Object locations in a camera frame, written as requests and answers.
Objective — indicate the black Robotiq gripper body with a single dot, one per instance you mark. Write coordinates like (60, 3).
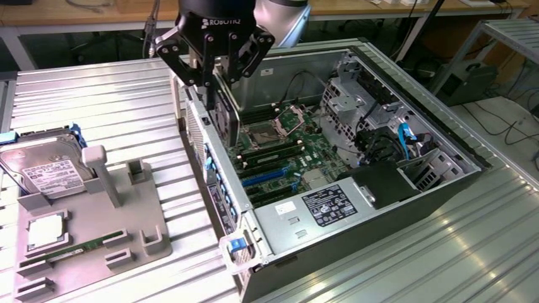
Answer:
(215, 15)

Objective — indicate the gray power supply unit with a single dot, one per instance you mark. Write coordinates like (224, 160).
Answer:
(285, 227)

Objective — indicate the open black PC case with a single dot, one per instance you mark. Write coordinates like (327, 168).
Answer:
(379, 236)

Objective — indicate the blue expansion slot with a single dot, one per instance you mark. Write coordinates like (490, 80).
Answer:
(263, 178)

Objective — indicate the black plastic fan shroud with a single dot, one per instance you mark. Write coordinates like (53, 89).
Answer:
(379, 186)

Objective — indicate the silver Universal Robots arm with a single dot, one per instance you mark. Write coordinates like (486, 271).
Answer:
(285, 19)

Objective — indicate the metal slat side table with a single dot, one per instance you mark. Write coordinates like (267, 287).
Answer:
(514, 34)

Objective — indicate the CPU socket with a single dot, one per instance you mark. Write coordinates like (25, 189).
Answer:
(263, 135)

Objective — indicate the black graphics card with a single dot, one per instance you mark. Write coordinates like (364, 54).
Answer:
(227, 116)

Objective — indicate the wooden desk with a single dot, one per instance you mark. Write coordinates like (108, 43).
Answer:
(463, 9)

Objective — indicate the gray parts rack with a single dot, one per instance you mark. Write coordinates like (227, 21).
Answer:
(92, 230)

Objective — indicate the silver CPU chip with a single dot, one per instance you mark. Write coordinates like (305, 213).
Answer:
(45, 230)

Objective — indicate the silver chipset heatsink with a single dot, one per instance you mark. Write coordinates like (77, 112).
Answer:
(316, 178)

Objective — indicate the green motherboard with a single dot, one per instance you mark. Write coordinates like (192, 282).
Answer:
(313, 151)

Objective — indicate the metal socket cover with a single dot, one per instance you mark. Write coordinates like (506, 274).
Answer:
(289, 121)

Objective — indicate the silver disk bay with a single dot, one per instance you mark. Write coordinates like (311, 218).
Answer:
(438, 170)

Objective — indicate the blue case latch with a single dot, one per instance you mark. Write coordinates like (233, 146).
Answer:
(235, 244)

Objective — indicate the silver drive cage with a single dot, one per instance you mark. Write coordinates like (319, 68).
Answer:
(346, 104)

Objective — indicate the green RAM stick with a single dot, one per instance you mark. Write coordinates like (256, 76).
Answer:
(80, 247)

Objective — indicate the blue disk caddy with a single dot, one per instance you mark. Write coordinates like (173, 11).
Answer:
(8, 138)

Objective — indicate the silver hard disk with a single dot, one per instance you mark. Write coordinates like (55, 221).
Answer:
(45, 167)

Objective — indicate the black installed RAM stick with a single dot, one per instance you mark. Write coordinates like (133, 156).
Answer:
(271, 156)

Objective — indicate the black floor device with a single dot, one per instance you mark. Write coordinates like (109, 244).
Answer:
(471, 82)

